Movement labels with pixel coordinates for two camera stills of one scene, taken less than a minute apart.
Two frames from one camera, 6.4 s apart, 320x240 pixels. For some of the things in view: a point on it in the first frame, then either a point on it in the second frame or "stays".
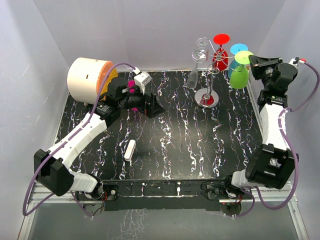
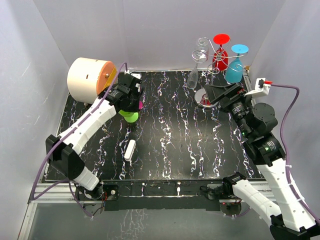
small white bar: x=131 y=147 stays
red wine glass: x=220 y=59 stays
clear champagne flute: x=199 y=56 stays
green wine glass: x=239 y=75 → x=130 y=117
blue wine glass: x=234 y=49 stays
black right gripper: x=257 y=64 → x=216 y=93
